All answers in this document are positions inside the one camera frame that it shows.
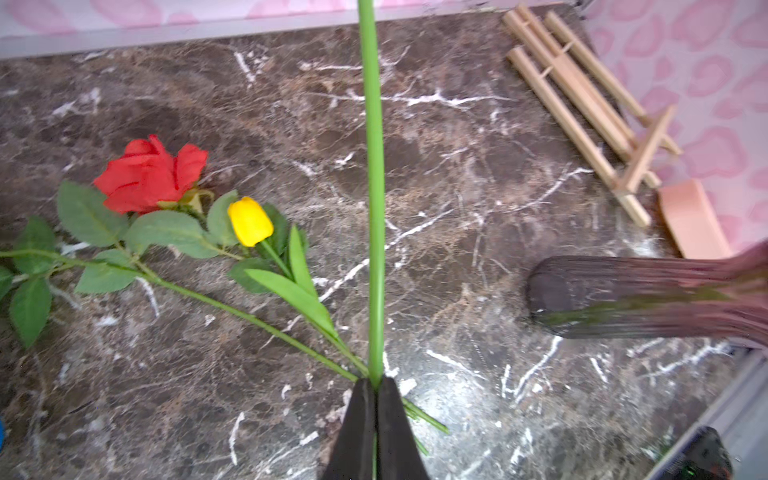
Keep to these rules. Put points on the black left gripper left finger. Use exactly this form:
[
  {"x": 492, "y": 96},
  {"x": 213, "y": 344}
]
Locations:
[{"x": 352, "y": 457}]

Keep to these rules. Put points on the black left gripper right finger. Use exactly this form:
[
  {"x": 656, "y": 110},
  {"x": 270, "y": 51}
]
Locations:
[{"x": 398, "y": 457}]

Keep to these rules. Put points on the small yellow tulip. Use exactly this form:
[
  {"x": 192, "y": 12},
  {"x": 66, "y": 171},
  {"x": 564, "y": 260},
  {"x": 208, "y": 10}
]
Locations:
[{"x": 281, "y": 267}]

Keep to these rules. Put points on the purple glass vase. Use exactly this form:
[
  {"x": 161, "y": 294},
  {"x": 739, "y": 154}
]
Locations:
[{"x": 587, "y": 297}]

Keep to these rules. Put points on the red rose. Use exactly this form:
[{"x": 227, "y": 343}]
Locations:
[{"x": 148, "y": 197}]

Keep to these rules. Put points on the wooden easel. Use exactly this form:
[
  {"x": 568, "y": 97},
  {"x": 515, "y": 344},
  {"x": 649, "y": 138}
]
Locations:
[{"x": 608, "y": 126}]

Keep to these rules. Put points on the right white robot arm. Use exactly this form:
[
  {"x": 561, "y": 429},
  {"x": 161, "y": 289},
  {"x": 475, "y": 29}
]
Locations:
[{"x": 704, "y": 457}]

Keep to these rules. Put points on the pink eraser holder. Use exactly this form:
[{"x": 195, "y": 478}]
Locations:
[{"x": 692, "y": 222}]

